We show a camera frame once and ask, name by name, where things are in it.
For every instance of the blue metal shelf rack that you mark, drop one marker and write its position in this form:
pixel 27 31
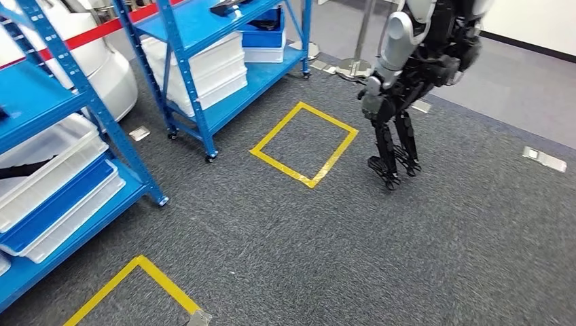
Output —
pixel 27 99
pixel 207 18

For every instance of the long black plastic part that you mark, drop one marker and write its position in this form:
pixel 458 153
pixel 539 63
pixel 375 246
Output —
pixel 27 168

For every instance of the metal floor outlet plate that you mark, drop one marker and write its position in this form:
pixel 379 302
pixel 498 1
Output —
pixel 140 133
pixel 544 159
pixel 421 106
pixel 321 66

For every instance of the silver and black humanoid robot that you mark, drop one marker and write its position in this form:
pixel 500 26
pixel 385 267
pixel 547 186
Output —
pixel 396 45

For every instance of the silver stanchion post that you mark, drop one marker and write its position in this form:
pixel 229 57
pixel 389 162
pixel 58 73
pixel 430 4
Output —
pixel 308 48
pixel 355 67

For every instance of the black part in bin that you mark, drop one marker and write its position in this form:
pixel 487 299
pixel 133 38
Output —
pixel 267 24

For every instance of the yellow floor tape rectangle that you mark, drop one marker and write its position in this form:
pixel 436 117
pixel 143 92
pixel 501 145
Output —
pixel 270 157
pixel 166 283

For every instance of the white car body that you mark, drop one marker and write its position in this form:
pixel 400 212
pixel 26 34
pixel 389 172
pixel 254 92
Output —
pixel 117 85

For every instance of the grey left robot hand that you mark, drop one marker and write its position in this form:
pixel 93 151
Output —
pixel 199 318

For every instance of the white plastic bin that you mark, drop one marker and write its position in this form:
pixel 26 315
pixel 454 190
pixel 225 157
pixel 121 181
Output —
pixel 216 90
pixel 211 54
pixel 85 216
pixel 3 265
pixel 265 54
pixel 54 175

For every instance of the red barrier belt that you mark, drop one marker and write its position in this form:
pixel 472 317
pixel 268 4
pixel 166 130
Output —
pixel 90 35

